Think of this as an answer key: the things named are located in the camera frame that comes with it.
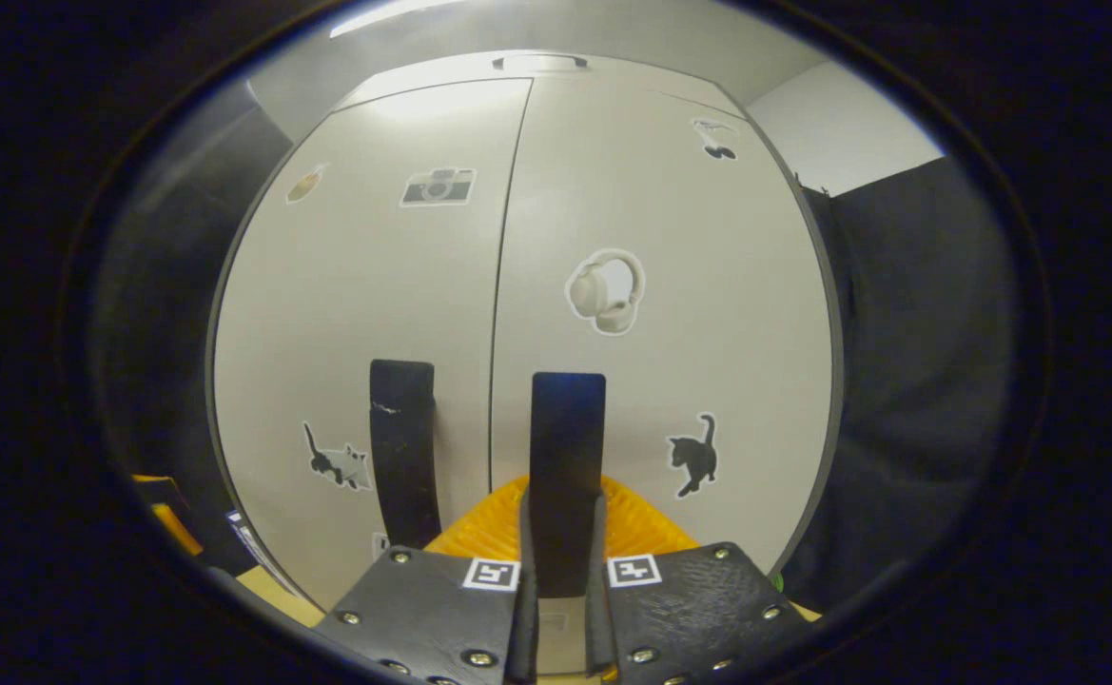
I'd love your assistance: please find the beige cabinet drawer front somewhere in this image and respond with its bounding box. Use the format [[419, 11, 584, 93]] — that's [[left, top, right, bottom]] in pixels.
[[332, 52, 747, 120]]

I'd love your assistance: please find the black door handle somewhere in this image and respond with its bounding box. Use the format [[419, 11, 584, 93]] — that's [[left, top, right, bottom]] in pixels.
[[529, 372, 607, 600], [369, 359, 442, 551]]

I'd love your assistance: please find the black backdrop cloth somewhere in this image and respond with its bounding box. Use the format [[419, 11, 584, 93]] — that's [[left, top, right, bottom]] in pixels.
[[798, 157, 1023, 610], [89, 86, 292, 572]]

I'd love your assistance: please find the grey double-door shoe cabinet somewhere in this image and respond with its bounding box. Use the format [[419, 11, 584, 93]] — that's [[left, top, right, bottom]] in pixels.
[[205, 49, 847, 676]]

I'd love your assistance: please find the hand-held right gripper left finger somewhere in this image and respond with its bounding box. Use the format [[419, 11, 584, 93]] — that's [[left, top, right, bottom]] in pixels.
[[313, 474, 539, 685]]

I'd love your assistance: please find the beige cabinet door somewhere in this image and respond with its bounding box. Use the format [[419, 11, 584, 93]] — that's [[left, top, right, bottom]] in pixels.
[[489, 74, 840, 676], [213, 78, 533, 610]]

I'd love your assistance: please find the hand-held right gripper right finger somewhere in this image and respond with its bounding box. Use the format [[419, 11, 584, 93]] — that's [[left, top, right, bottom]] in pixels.
[[582, 474, 813, 685]]

